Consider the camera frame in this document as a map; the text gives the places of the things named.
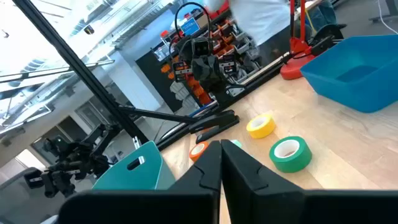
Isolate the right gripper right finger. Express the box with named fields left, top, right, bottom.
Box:
left=221, top=139, right=398, bottom=224

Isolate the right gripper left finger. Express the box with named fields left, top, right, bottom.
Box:
left=58, top=139, right=223, bottom=224

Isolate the green tape roll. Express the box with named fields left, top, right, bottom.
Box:
left=269, top=136, right=313, bottom=174

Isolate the black stapler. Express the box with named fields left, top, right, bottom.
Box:
left=188, top=109, right=241, bottom=145

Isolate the orange tape roll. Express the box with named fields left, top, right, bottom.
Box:
left=188, top=141, right=210, bottom=163

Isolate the teal plastic bin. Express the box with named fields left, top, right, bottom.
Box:
left=92, top=140, right=177, bottom=190

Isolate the yellow tape roll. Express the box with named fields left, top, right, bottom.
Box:
left=246, top=113, right=277, bottom=140

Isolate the blue plastic bin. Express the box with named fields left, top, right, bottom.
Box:
left=300, top=34, right=398, bottom=114

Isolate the parts drawer rack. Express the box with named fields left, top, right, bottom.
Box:
left=152, top=9, right=262, bottom=107

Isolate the person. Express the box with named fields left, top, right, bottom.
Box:
left=203, top=0, right=346, bottom=68

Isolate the red desk lamp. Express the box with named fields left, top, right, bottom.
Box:
left=279, top=0, right=315, bottom=81

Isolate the white floor cable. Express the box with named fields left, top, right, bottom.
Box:
left=376, top=0, right=398, bottom=35

